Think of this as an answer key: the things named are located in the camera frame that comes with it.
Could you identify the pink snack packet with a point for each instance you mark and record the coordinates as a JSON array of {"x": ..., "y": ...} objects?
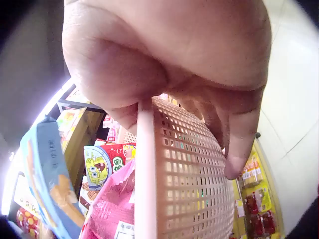
[{"x": 112, "y": 204}]

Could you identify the person's right thumb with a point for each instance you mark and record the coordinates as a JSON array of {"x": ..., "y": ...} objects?
[{"x": 123, "y": 115}]

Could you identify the full shop shelf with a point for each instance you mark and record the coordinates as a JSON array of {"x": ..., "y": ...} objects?
[
  {"x": 74, "y": 124},
  {"x": 256, "y": 199}
]

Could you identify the pink perforated plastic basket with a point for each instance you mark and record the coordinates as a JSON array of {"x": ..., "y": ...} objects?
[{"x": 189, "y": 174}]

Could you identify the red cartoon biscuit box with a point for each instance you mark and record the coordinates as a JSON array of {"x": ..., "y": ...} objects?
[{"x": 99, "y": 169}]

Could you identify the red dotted snack packet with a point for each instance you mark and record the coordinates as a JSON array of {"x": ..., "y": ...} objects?
[{"x": 26, "y": 221}]

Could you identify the person's right fingers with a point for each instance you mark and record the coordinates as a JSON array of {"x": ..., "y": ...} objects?
[{"x": 231, "y": 129}]

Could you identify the blue snack box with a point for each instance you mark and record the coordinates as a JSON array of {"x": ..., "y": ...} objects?
[{"x": 49, "y": 174}]

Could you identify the person's right hand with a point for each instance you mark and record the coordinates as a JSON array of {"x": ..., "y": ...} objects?
[{"x": 174, "y": 44}]

